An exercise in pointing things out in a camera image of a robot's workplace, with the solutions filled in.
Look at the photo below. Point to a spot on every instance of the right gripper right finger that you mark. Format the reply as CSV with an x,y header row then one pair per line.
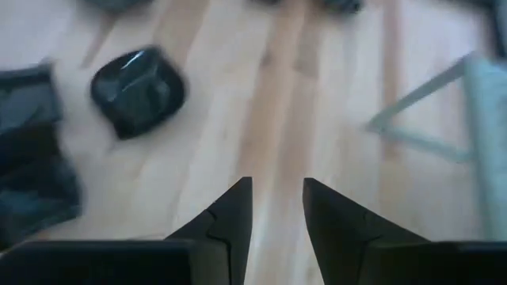
x,y
336,229

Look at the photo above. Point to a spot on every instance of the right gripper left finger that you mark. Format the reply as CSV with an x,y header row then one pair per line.
x,y
229,221

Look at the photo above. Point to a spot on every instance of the small square black plate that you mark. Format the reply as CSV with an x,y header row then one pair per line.
x,y
138,91

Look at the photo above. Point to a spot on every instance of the green perforated metal shelf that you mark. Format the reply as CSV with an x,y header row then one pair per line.
x,y
491,138

